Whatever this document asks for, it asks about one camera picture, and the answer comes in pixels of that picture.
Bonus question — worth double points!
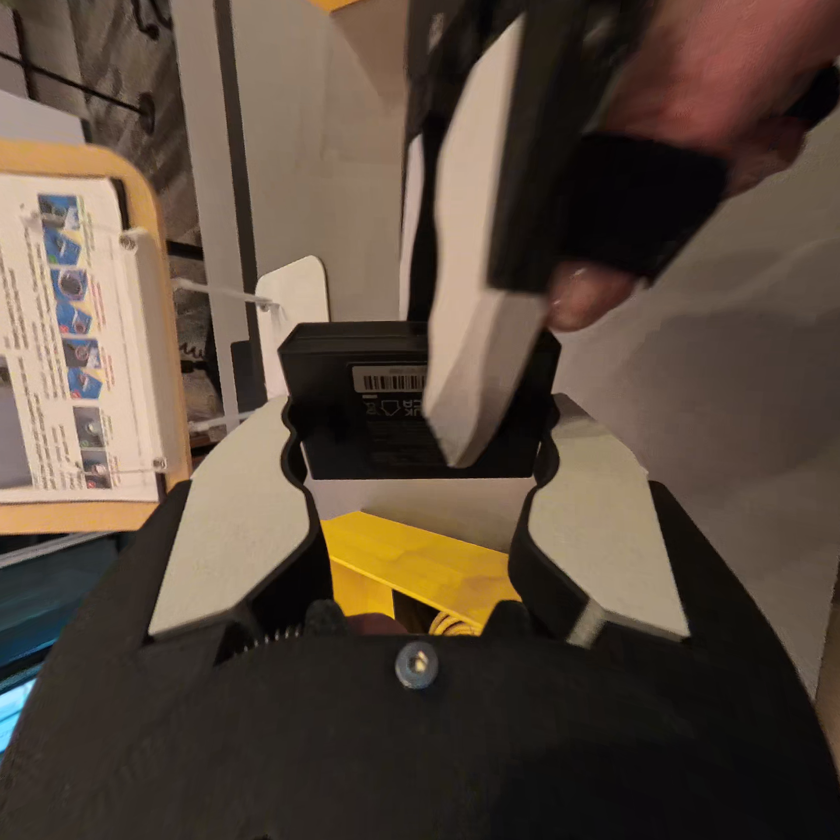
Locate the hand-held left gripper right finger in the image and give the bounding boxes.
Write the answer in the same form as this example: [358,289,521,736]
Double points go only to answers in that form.
[508,392,692,648]

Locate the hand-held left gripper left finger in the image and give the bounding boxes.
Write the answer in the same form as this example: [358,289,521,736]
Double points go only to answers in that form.
[147,394,332,641]

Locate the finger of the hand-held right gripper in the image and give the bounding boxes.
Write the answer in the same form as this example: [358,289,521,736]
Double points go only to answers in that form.
[422,13,551,470]
[399,133,435,324]

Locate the black network switch box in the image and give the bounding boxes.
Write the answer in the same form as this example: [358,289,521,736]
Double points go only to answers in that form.
[277,320,563,481]

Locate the yellow ethernet cable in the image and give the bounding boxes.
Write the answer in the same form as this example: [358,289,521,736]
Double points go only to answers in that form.
[427,610,487,637]

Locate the yellow plastic bin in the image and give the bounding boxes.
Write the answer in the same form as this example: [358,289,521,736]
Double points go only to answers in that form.
[322,511,526,637]

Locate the person's right hand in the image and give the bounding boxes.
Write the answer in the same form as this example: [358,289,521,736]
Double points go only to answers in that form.
[548,0,840,332]

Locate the white stand plate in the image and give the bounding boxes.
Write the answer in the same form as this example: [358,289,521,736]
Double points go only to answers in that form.
[255,255,330,400]

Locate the printed instruction sheet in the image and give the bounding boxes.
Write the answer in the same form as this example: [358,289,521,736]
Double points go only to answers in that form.
[0,172,165,506]

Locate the wooden instruction board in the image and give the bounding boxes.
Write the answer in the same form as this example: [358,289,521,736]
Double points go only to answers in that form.
[0,139,194,536]

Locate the black metal rod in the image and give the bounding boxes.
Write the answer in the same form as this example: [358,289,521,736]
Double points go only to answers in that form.
[0,52,156,132]

